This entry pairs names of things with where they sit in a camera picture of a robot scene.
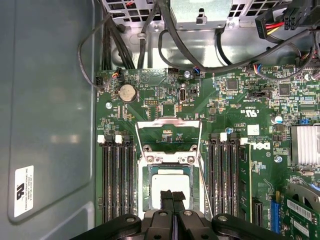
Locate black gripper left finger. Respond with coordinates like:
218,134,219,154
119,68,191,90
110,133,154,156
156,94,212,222
70,189,175,240

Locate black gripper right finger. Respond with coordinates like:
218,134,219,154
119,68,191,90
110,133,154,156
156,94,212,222
172,190,286,240

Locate silver CPU plate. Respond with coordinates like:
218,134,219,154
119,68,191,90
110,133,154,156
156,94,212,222
148,167,193,211

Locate metal wire locking lever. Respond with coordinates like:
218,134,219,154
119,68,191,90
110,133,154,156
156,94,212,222
199,147,215,222

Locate CPU socket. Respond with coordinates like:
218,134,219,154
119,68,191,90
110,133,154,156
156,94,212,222
136,149,208,221

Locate black RAM slot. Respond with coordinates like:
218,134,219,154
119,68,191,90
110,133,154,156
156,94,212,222
228,133,239,221
97,134,106,222
123,134,136,222
209,133,220,221
104,134,116,222
114,134,125,222
218,132,229,221

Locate black expansion slot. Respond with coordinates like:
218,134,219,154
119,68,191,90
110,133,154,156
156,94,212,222
252,197,263,227

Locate blue expansion slot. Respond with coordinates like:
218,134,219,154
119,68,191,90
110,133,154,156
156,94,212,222
270,201,280,235

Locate green motherboard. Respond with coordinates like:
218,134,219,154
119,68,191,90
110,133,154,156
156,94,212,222
95,65,320,240

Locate round coin battery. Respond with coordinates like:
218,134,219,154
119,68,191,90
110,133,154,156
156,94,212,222
117,82,138,103

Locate black graphics card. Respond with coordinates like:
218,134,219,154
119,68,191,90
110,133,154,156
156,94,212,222
281,182,320,240

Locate silver finned heat sink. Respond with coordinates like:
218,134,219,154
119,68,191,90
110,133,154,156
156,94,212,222
289,124,320,166

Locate white case label sticker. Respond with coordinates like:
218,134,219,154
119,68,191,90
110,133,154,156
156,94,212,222
13,164,35,218

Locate black grey PC case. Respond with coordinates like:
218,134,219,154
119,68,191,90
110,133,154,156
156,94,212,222
0,0,320,240

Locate silver metal drive cage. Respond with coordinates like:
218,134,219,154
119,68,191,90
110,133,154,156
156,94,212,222
101,0,295,31

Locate small plug coloured wires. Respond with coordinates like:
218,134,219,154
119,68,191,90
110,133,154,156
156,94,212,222
111,66,125,84

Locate black clipped cable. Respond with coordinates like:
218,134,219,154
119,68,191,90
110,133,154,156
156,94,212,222
137,0,161,70

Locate black cable bundle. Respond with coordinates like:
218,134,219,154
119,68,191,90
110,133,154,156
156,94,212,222
101,14,137,71

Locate thin black fan wire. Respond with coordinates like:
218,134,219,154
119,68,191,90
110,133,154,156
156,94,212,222
77,11,121,90

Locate thick black cable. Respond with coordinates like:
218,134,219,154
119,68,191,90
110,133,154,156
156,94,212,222
158,24,318,75

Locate black power plug coloured wires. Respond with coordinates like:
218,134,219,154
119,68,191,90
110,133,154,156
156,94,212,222
254,3,312,41

